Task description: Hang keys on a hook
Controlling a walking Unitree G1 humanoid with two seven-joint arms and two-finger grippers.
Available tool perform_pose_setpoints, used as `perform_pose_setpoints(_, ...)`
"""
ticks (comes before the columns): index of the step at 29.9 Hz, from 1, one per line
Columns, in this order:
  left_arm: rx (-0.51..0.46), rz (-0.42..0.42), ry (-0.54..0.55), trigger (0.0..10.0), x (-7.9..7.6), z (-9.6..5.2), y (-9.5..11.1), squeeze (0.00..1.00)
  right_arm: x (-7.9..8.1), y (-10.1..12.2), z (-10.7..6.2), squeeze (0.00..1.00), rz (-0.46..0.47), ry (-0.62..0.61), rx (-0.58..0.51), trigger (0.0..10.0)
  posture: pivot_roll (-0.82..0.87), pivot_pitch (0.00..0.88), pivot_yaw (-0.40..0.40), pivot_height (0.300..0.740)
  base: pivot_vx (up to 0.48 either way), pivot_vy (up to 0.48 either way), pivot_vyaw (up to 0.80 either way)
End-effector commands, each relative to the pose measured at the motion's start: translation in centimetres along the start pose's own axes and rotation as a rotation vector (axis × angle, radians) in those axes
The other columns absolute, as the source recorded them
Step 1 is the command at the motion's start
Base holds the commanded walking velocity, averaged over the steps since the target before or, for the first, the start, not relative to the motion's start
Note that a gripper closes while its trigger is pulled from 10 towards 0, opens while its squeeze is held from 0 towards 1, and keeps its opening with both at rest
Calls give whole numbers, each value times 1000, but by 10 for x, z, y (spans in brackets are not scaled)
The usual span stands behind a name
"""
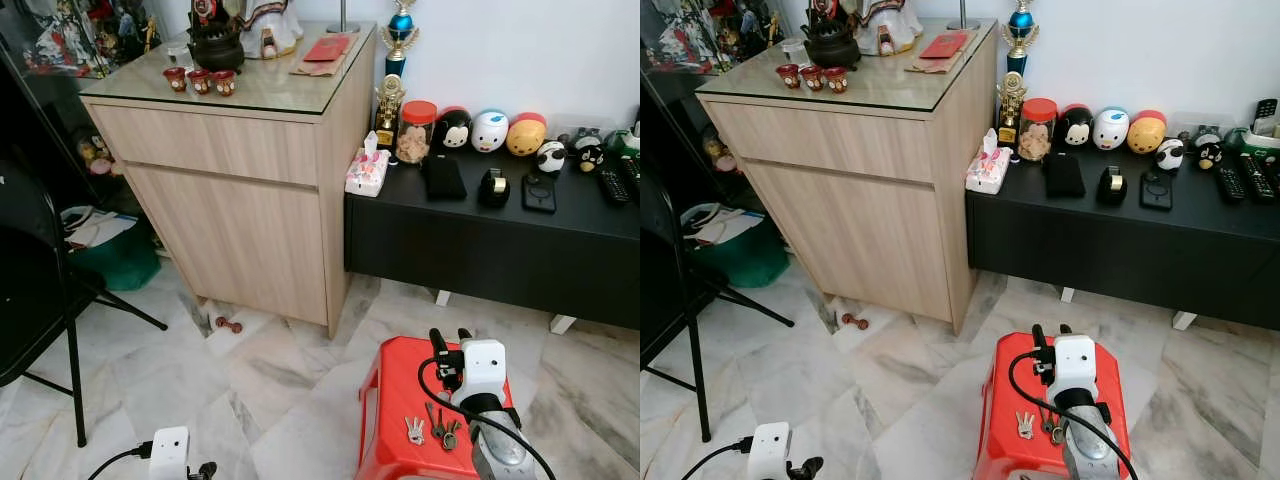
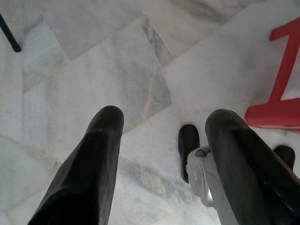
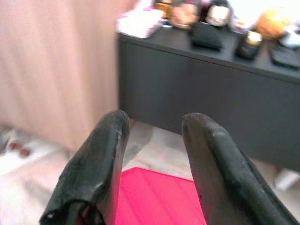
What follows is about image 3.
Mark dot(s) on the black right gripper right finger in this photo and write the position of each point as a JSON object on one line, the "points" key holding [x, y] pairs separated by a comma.
{"points": [[222, 175]]}

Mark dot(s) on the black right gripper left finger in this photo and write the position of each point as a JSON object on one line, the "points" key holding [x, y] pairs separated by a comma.
{"points": [[89, 164]]}

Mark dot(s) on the small dark red slipper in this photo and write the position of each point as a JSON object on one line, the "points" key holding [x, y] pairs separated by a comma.
{"points": [[13, 146], [25, 151]]}

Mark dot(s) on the red plastic stool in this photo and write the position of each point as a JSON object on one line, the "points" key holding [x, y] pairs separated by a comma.
{"points": [[152, 199]]}

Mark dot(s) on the black low cabinet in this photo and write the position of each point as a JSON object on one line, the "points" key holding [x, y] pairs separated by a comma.
{"points": [[187, 93]]}

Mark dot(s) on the light wooden cabinet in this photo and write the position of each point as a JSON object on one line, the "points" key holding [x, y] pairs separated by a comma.
{"points": [[58, 70]]}

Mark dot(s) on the small dark bottle gold cap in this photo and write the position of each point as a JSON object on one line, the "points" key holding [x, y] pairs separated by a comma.
{"points": [[248, 45]]}

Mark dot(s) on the black flat case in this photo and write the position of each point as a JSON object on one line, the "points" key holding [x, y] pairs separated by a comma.
{"points": [[284, 57]]}

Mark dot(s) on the black pouch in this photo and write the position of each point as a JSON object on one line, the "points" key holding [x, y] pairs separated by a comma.
{"points": [[206, 37]]}

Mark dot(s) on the pink white tissue pack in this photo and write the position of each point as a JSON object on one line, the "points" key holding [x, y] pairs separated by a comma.
{"points": [[138, 23]]}

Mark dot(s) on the small black white plush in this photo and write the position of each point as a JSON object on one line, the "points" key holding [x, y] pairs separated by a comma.
{"points": [[291, 38]]}

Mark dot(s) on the yellow orange plush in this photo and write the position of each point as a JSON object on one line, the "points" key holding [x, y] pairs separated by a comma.
{"points": [[273, 23]]}

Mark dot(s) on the black mouse plush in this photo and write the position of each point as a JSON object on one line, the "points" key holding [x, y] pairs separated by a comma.
{"points": [[219, 12]]}

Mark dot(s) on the black plush with red bow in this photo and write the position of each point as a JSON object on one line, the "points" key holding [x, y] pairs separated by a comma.
{"points": [[185, 14]]}

